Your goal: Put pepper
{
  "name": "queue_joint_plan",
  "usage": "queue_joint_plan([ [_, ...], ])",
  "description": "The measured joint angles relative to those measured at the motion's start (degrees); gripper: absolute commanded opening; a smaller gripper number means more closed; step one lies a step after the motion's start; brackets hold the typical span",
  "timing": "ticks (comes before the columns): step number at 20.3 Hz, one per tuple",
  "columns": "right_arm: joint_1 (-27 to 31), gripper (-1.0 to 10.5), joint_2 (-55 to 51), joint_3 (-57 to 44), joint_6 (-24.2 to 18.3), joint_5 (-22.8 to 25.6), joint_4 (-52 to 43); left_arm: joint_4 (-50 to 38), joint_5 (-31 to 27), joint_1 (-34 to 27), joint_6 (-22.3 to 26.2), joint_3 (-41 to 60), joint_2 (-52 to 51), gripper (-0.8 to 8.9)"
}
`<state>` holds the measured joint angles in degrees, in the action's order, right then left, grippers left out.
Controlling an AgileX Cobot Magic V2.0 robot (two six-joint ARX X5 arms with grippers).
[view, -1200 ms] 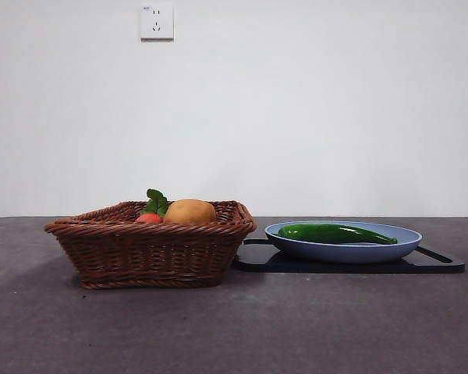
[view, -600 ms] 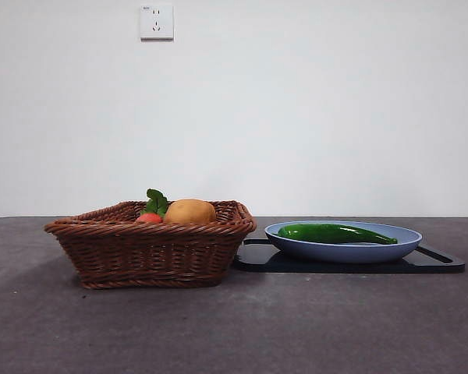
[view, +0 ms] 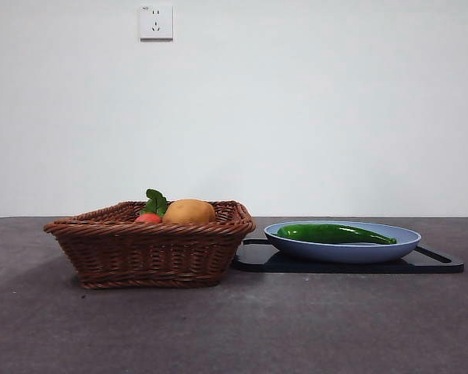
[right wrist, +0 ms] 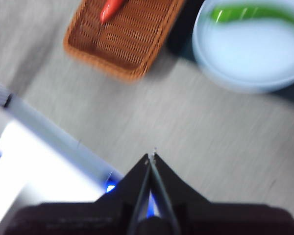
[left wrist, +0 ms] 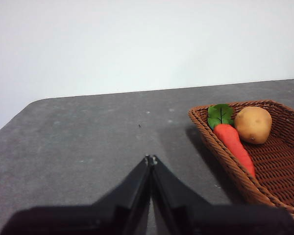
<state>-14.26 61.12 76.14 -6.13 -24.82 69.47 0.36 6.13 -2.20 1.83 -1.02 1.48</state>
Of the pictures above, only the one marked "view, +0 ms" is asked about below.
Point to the yellow-brown potato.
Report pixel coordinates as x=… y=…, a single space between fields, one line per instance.
x=189 y=212

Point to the orange carrot with green leaves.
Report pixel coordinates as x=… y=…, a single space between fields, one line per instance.
x=148 y=218

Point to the blue round plate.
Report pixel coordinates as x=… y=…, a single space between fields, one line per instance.
x=335 y=253

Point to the green pepper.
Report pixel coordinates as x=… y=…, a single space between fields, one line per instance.
x=327 y=233

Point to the black flat tray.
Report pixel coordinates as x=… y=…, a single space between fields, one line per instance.
x=257 y=263

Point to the white wall socket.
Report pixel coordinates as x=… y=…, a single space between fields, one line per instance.
x=156 y=23

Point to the brown wicker basket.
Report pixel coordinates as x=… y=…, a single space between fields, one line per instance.
x=148 y=253

